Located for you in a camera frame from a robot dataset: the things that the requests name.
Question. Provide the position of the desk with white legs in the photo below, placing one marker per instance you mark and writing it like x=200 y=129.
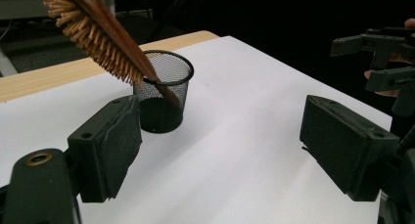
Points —
x=19 y=5

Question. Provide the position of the black folding chair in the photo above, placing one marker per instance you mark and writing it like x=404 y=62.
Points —
x=143 y=28

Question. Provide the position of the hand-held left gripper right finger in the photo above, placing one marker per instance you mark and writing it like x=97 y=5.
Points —
x=349 y=149

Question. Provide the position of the brown wooden hairbrush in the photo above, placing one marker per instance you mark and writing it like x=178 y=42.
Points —
x=107 y=31

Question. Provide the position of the black mesh cup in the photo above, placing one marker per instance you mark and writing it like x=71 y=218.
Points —
x=163 y=116

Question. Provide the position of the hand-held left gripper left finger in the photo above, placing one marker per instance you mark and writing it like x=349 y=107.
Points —
x=107 y=152

